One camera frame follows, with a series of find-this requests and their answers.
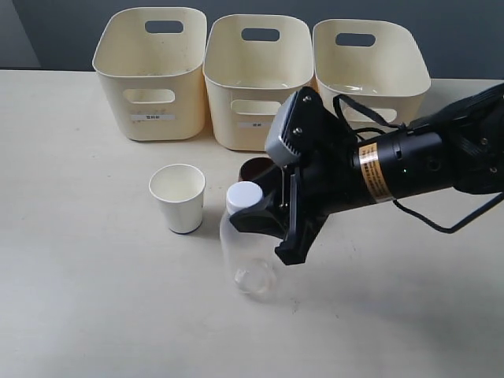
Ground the white paper cup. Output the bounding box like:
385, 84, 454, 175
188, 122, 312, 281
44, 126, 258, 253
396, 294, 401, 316
148, 164, 206, 235

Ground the middle cream plastic bin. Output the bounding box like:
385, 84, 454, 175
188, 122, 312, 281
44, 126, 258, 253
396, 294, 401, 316
202, 14, 314, 151

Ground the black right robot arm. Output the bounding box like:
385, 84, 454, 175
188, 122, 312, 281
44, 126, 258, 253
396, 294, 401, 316
231, 85, 503, 265

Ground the left cream plastic bin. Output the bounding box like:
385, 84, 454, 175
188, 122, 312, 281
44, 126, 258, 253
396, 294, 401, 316
92, 7, 207, 142

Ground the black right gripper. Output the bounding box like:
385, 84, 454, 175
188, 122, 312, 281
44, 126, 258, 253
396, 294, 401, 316
230, 106, 374, 265

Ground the brown wooden cup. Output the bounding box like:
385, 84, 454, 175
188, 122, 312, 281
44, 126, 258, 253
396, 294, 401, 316
238, 157, 273, 181

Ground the right cream plastic bin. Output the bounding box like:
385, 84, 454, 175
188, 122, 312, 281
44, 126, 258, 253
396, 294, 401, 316
313, 19, 431, 124

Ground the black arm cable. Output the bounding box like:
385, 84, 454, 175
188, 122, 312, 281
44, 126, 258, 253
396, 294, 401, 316
332, 93, 504, 234

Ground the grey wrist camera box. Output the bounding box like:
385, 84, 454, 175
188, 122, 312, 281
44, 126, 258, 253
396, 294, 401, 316
265, 87, 325, 167

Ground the cream plastic bin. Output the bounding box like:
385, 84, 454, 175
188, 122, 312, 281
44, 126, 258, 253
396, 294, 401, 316
92, 7, 207, 142
313, 19, 431, 124
202, 14, 314, 151

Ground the clear plastic bottle white cap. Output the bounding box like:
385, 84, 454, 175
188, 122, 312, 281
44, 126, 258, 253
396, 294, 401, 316
220, 181, 280, 304

